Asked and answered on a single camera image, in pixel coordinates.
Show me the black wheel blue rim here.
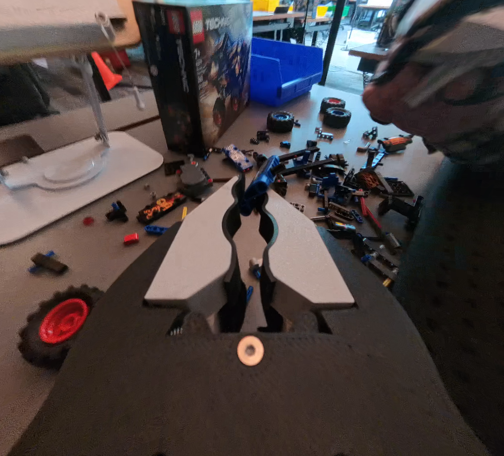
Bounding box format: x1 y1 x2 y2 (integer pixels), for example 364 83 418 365
322 108 353 129
266 110 297 135

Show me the pile of loose toy parts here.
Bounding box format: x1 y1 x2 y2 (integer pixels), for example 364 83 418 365
298 127 427 285

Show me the small blue toy connector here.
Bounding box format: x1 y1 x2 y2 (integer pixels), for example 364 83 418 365
240 155 283 217

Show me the black perforated board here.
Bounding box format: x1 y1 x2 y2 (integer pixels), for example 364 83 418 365
392 156 504 456

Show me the blue plastic bin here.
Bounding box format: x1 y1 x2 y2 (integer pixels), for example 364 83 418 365
249 37 324 109

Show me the grey desk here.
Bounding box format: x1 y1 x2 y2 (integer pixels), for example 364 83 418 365
0 82 449 441

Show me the red toy axle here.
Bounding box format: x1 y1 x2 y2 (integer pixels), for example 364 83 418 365
358 196 387 234

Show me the black wheel red rim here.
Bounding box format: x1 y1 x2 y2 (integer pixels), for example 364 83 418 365
17 284 105 371
318 97 347 113

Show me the person's right hand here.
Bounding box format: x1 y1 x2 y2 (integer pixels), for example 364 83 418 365
363 63 455 142

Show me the grey toy pull-back motor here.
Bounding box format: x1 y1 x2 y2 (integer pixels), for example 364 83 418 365
177 156 214 199

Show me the white desk stand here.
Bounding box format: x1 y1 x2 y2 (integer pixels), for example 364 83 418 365
0 12 164 246

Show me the cardboard box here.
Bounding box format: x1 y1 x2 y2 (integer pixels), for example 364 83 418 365
88 0 144 51

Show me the black toy chassis assembly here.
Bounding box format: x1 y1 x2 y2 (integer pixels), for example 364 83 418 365
274 145 349 183

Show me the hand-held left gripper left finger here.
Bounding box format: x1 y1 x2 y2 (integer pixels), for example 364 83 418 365
144 175 241 331

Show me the black panel flame sticker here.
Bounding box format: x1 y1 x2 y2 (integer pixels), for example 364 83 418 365
136 192 189 225

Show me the brown background table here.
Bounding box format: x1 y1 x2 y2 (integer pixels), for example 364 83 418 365
347 41 396 65

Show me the long background workbench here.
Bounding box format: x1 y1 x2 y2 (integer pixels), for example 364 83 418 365
252 9 331 41

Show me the blue flame sticker panel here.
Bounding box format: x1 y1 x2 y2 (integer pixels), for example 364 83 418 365
222 144 255 172

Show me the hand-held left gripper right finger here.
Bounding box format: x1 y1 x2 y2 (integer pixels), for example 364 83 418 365
262 189 356 329

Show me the orange traffic cone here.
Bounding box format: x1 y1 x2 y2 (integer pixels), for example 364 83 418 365
88 50 126 94

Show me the black metal pole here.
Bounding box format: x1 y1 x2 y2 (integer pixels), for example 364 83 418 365
318 0 357 87

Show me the orange black toy piece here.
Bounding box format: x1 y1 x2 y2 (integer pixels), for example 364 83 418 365
377 134 415 154

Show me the small black toy connector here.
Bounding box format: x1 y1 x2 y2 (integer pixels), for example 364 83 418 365
29 250 70 276

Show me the person's right forearm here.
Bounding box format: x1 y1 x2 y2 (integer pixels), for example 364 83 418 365
370 0 504 167

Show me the monster truck toy set box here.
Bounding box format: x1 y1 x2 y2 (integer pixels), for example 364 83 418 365
132 0 255 157

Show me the black toy frame block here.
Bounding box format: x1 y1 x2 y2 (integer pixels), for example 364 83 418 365
377 194 424 230

